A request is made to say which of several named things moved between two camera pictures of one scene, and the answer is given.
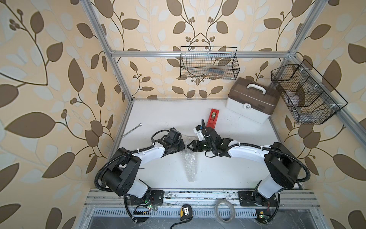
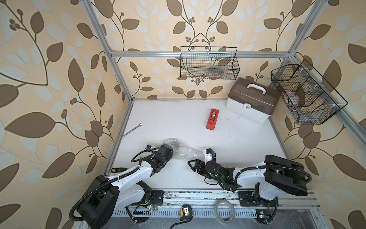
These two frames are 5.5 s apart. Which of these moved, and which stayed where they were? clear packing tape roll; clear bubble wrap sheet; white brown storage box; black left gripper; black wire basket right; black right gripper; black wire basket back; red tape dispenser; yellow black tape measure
Moved: black right gripper; clear bubble wrap sheet; black left gripper
Stayed: white brown storage box; yellow black tape measure; black wire basket right; black wire basket back; red tape dispenser; clear packing tape roll
